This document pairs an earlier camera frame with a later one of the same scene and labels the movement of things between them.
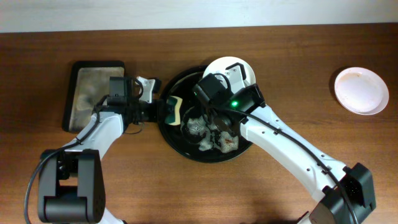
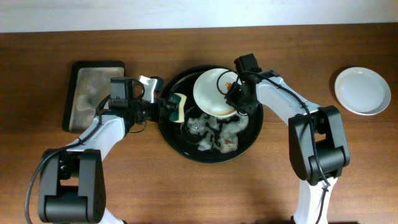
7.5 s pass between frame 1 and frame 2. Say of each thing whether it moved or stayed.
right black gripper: moved
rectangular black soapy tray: stayed
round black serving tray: stayed
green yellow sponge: moved
